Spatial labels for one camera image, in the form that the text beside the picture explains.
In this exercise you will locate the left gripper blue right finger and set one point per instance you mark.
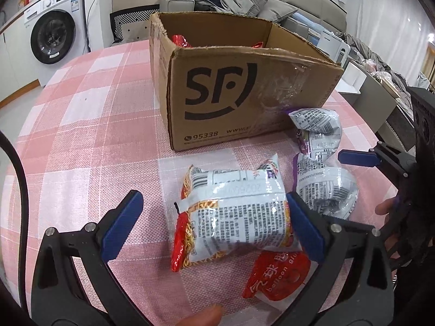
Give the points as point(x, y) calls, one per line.
point(352, 284)

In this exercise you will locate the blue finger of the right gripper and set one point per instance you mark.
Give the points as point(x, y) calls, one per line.
point(359, 158)

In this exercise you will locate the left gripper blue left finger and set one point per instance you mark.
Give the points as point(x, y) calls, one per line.
point(58, 296)

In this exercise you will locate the silver purple snack bag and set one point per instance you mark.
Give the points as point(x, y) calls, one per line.
point(328, 190)
point(318, 132)

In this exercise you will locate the red white balloon snack bag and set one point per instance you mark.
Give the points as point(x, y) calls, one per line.
point(277, 278)

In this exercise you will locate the red white noodle snack bag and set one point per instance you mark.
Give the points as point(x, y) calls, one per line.
point(222, 209)

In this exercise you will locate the red cone snack bag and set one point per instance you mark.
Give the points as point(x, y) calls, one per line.
point(180, 41)

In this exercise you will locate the small red snack pack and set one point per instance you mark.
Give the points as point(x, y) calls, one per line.
point(258, 45)

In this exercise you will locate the person's right hand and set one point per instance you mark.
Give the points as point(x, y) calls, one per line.
point(384, 209)

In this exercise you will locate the person's left hand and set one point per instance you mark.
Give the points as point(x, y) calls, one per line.
point(210, 316)

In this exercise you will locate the white paper roll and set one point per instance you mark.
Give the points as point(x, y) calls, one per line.
point(352, 80)

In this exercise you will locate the white electric kettle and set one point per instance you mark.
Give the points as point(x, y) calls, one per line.
point(333, 47)

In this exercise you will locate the brown SF cardboard box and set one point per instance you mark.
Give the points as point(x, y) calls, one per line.
point(223, 89)

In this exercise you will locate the grey sofa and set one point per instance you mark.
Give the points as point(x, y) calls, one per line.
point(304, 17)

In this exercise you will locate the pink plaid tablecloth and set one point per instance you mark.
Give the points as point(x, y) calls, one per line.
point(95, 134)

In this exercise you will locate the grey and black clothes pile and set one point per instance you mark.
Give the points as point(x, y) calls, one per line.
point(237, 7)

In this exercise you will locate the black patterned chair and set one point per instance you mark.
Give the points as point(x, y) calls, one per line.
point(132, 24)

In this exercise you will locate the white washing machine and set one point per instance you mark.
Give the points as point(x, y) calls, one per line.
point(57, 34)

